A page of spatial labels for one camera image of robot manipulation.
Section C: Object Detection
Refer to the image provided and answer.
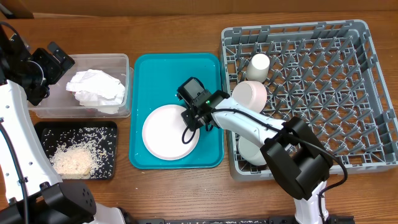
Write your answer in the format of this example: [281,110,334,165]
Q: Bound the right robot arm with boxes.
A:
[177,77,333,223]

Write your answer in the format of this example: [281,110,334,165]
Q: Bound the pink bowl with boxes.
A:
[231,81,267,113]

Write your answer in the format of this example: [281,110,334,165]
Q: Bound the grey dishwasher rack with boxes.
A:
[220,20,397,174]

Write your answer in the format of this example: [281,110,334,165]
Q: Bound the white napkin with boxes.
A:
[66,69,126,106]

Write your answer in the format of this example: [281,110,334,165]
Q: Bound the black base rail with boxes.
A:
[136,216,355,224]

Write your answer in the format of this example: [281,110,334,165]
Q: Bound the red sauce packet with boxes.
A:
[85,108,98,113]

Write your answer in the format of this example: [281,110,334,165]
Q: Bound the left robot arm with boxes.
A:
[1,30,134,224]

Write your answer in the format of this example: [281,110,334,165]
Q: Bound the grey bowl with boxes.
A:
[238,136,267,166]

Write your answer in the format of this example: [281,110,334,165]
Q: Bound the teal serving tray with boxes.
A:
[129,53,224,169]

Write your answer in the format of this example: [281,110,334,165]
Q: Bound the pink plate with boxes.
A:
[142,105,200,161]

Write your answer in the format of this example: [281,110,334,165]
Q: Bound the rice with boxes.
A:
[42,126,116,180]

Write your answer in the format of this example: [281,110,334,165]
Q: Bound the clear plastic bin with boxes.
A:
[28,54,134,118]

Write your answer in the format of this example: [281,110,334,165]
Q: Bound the cream cup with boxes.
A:
[246,53,270,83]

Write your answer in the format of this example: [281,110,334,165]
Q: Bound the black plastic tray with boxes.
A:
[33,121,119,181]

